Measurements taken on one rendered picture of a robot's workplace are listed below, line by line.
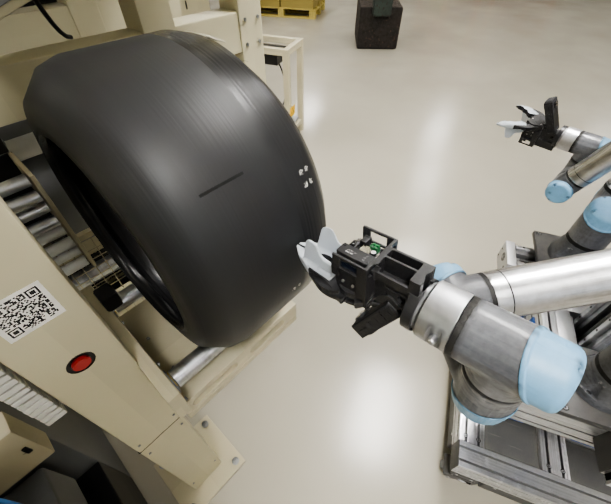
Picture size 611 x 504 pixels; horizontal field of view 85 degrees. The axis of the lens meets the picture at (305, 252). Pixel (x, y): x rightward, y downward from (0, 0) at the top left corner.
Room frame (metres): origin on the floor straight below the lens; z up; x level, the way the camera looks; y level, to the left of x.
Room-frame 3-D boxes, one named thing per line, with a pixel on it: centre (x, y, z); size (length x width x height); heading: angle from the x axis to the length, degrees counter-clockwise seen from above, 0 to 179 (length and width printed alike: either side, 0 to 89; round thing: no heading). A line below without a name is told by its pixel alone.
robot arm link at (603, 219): (0.81, -0.97, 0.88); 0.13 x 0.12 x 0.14; 134
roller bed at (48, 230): (0.59, 0.71, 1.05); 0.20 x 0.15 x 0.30; 138
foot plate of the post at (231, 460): (0.29, 0.44, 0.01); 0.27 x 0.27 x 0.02; 48
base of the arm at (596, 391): (0.34, -0.79, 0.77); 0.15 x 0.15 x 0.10
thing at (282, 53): (3.16, 0.35, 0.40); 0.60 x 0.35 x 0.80; 69
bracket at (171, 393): (0.37, 0.40, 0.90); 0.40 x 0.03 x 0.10; 48
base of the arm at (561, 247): (0.81, -0.97, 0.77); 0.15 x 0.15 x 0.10
